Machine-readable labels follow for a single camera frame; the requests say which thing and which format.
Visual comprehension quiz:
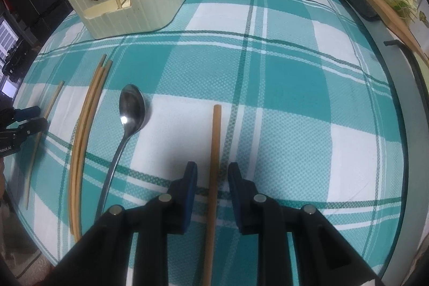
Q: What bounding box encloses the teal checked tablecloth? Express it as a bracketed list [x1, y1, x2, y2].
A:
[7, 0, 408, 276]

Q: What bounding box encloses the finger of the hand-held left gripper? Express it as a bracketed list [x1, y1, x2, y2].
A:
[13, 118, 49, 139]
[0, 106, 41, 122]

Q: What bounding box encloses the metal spoon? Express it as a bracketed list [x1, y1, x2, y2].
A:
[95, 84, 147, 223]

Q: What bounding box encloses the wooden cutting board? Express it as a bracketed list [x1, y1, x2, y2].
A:
[337, 0, 429, 64]

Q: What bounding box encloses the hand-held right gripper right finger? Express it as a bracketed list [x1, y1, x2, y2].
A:
[228, 162, 386, 286]

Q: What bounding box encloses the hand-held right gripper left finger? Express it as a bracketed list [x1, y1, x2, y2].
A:
[50, 161, 199, 286]

